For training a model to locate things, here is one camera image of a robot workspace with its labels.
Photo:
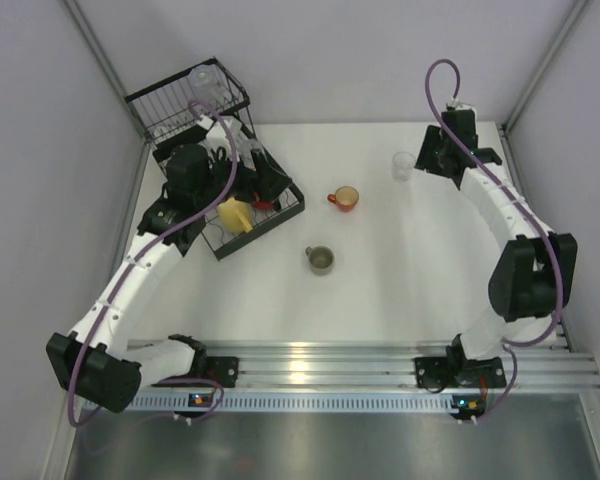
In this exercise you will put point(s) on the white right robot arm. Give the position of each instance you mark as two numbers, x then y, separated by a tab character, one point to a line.
533	276

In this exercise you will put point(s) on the orange small cup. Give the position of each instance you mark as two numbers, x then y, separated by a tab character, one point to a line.
345	198

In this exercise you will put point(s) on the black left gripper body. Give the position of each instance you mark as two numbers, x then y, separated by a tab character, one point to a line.
253	167

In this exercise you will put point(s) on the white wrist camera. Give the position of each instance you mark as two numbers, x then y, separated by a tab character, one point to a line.
455	104
214	135

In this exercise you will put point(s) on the clear glass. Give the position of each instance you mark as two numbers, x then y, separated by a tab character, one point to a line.
206	85
403	164
247	149

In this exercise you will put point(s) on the olive green small cup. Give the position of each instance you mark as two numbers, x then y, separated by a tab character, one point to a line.
321	259

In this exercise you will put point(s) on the red mug black handle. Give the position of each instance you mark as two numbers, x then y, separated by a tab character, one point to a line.
261	205

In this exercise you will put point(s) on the aluminium mounting rail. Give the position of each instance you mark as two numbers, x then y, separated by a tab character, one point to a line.
388	367

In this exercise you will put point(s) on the yellow mug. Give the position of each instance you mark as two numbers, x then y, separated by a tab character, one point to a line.
235	216

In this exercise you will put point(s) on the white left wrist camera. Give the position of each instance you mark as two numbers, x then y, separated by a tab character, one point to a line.
214	135

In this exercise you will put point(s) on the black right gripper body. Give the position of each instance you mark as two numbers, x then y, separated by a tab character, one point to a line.
427	153

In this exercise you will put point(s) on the black wire dish rack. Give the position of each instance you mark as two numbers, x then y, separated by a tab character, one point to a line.
180	105

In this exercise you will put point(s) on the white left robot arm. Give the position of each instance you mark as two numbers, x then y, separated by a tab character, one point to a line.
93	362

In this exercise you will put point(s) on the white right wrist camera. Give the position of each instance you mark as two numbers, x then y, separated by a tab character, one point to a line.
455	104

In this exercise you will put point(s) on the slotted cable duct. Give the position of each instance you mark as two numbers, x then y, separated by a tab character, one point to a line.
305	403

